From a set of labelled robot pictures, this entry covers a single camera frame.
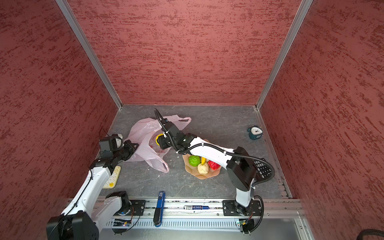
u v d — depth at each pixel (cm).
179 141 61
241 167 46
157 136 78
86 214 41
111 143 64
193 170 84
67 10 72
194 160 83
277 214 74
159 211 72
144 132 91
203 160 82
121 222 73
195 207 74
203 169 81
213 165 81
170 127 61
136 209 73
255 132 100
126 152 73
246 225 71
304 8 71
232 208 74
